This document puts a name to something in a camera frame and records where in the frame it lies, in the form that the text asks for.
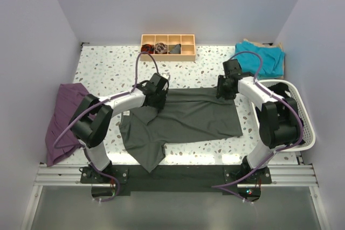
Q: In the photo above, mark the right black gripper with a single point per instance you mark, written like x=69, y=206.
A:
x=227, y=96

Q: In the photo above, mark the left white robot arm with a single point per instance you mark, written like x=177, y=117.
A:
x=90, y=122

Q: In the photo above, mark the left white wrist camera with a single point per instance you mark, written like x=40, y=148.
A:
x=166, y=76

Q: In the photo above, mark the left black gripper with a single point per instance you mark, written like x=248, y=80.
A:
x=160, y=105

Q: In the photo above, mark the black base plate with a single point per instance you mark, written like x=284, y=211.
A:
x=122, y=180

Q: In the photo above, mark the purple t shirt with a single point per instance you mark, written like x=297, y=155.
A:
x=69, y=97

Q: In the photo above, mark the dark grey folded item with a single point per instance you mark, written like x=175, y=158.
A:
x=174, y=49

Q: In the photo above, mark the wooden compartment box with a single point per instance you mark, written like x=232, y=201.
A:
x=168, y=47

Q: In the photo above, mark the dark grey t shirt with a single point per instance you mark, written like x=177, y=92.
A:
x=189, y=115

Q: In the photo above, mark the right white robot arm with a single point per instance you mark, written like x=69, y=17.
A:
x=271, y=138

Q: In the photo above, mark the white laundry basket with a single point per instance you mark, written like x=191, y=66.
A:
x=308, y=130

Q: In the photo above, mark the red black fabric item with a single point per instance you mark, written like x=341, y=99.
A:
x=149, y=48

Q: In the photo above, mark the grey pink fabric item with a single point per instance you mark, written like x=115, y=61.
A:
x=160, y=48

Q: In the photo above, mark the black t shirt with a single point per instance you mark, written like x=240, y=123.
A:
x=280, y=90

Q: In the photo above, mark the aluminium rail frame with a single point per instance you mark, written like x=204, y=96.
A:
x=281, y=175

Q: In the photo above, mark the teal t shirt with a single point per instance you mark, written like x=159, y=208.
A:
x=248, y=62

